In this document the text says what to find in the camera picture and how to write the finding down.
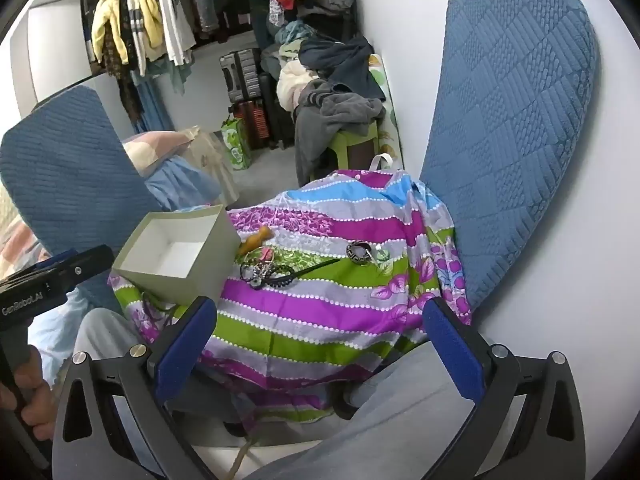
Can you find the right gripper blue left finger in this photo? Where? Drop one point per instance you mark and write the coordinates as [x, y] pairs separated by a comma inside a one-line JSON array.
[[179, 346]]

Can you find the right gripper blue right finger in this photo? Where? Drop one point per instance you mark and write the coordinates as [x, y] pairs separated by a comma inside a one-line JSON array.
[[459, 348]]

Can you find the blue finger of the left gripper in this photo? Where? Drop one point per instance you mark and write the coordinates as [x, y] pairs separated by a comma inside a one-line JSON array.
[[73, 267], [50, 262]]

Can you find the orange gourd-shaped pendant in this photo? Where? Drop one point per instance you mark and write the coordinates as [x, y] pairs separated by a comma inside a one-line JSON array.
[[254, 241]]

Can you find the small green jewelry piece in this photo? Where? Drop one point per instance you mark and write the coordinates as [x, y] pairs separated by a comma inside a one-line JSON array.
[[382, 255]]

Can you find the person's left hand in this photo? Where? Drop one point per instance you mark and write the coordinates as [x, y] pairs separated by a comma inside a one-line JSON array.
[[39, 413]]

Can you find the blue quilted left cushion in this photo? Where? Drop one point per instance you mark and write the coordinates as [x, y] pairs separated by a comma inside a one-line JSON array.
[[70, 178]]

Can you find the blue quilted cushion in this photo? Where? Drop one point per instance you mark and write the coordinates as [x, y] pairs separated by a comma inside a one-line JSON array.
[[514, 92], [70, 178]]

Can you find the green white cardboard box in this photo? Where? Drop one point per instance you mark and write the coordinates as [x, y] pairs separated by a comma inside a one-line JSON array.
[[178, 256]]

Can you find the light blue bedsheet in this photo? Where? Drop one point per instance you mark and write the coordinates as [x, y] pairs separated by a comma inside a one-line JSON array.
[[176, 185]]

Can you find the pink cream pillow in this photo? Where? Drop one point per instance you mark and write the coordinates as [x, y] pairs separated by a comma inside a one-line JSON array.
[[149, 149]]

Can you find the colourful striped floral cloth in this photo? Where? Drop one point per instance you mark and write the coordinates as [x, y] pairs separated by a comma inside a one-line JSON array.
[[279, 344]]

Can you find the black patterned bangle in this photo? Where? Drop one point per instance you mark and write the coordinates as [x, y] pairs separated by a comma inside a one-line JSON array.
[[360, 253]]

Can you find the black hair stick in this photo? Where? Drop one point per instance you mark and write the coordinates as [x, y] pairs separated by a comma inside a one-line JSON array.
[[297, 274]]

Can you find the green shopping bag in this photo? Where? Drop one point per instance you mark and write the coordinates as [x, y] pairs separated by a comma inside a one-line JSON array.
[[235, 139]]

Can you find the green plastic stool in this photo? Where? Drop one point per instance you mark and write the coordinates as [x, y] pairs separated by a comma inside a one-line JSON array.
[[355, 151]]

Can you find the white hanging shirt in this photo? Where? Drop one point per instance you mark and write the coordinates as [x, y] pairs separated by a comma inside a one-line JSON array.
[[179, 38]]

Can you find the yellow hanging jacket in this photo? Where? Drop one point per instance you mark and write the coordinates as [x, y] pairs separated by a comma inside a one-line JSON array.
[[107, 13]]

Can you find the grey hard suitcase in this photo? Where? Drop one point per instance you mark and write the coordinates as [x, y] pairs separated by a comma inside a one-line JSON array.
[[241, 70]]

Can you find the grey blanket on stool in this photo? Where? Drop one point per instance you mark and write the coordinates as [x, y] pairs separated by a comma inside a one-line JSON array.
[[320, 114]]

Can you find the blue quilted right cushion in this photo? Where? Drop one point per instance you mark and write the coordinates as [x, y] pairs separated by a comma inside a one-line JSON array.
[[514, 92]]

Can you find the cream fluffy blanket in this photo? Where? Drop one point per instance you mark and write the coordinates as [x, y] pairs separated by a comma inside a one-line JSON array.
[[292, 81]]

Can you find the dark navy clothes pile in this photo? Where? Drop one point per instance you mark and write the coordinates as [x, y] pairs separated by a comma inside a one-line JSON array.
[[344, 64]]

